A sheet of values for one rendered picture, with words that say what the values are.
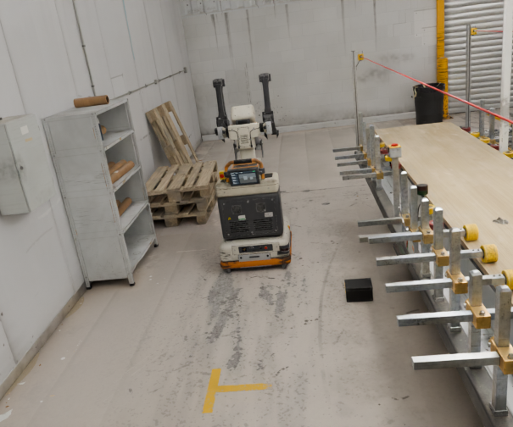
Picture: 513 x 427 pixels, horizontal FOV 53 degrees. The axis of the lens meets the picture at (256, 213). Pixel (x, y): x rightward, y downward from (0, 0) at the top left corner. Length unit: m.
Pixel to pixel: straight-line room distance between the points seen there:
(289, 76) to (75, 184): 6.61
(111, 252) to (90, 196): 0.53
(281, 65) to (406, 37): 2.41
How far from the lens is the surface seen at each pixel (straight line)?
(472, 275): 1.97
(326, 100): 10.48
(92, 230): 4.64
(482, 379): 2.14
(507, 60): 4.29
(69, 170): 4.53
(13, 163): 3.66
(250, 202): 4.40
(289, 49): 10.37
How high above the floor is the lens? 2.00
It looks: 19 degrees down
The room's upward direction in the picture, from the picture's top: 8 degrees counter-clockwise
